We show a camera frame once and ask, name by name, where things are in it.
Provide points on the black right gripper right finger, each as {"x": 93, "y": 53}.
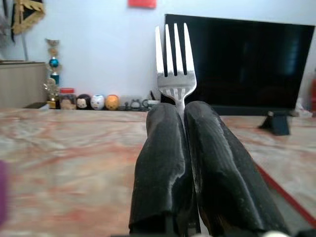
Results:
{"x": 222, "y": 168}

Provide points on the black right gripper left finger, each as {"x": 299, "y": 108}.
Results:
{"x": 163, "y": 158}

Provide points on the silver metal fork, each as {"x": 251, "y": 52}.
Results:
{"x": 175, "y": 69}

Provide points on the black television stand foot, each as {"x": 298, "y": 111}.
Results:
{"x": 276, "y": 123}

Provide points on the orange round figurine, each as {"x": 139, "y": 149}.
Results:
{"x": 112, "y": 101}

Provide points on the white round figurine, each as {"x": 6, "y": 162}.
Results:
{"x": 97, "y": 101}

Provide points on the dark haired round figurine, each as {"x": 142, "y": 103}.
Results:
{"x": 83, "y": 101}

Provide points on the black flat screen television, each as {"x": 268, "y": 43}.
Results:
{"x": 244, "y": 64}

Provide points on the brown haired figurine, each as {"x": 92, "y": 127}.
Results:
{"x": 67, "y": 103}

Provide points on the jar with red lid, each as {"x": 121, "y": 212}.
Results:
{"x": 67, "y": 95}

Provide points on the red object beside television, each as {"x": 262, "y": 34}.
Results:
{"x": 313, "y": 93}

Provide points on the gold trophy with blue ball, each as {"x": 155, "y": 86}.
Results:
{"x": 52, "y": 74}

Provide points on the beige wooden cabinet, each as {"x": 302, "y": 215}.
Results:
{"x": 22, "y": 84}

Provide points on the purple object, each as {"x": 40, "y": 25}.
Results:
{"x": 3, "y": 192}

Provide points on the gold fringed black pennant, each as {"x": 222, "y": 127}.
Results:
{"x": 27, "y": 14}

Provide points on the red paper on wall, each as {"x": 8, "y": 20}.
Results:
{"x": 142, "y": 3}

